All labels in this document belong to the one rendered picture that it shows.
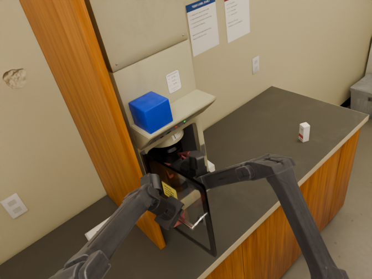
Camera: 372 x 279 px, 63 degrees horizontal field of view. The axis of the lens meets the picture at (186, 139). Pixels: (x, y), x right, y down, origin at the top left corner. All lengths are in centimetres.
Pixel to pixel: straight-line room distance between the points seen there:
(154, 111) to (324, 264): 64
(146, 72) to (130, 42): 12
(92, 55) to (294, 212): 66
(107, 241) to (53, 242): 95
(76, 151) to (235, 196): 80
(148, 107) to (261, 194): 78
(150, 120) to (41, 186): 75
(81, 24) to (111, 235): 51
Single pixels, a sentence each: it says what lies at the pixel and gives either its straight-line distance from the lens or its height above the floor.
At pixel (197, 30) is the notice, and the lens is 177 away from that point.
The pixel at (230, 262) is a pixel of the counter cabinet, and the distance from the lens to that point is 151.
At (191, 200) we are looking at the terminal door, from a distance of 107.
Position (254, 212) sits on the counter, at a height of 94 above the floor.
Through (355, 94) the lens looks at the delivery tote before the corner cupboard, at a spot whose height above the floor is 25.
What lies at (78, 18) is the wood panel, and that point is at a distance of 83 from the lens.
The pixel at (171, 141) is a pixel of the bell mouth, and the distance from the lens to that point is 126.
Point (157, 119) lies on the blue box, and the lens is 100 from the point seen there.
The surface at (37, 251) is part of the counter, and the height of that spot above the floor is 94.
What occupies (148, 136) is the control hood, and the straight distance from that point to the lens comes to 101.
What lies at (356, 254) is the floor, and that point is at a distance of 256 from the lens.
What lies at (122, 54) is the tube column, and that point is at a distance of 100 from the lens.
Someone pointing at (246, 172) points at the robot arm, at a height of 146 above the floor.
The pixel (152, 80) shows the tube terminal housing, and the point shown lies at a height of 163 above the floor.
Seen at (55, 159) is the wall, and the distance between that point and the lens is 153.
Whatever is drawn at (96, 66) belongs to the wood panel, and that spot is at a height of 178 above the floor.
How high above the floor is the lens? 207
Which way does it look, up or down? 36 degrees down
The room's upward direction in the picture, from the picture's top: 11 degrees counter-clockwise
